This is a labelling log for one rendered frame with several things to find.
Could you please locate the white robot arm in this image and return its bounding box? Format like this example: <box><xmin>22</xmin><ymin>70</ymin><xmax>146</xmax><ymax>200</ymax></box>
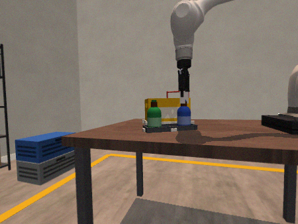
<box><xmin>170</xmin><ymin>0</ymin><xmax>298</xmax><ymax>120</ymax></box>

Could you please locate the blue bottle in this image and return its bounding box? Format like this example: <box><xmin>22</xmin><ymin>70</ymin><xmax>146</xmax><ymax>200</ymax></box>
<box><xmin>177</xmin><ymin>100</ymin><xmax>191</xmax><ymax>126</ymax></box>

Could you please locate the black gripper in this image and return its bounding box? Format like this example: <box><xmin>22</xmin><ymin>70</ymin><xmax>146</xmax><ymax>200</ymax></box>
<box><xmin>177</xmin><ymin>59</ymin><xmax>191</xmax><ymax>103</ymax></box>

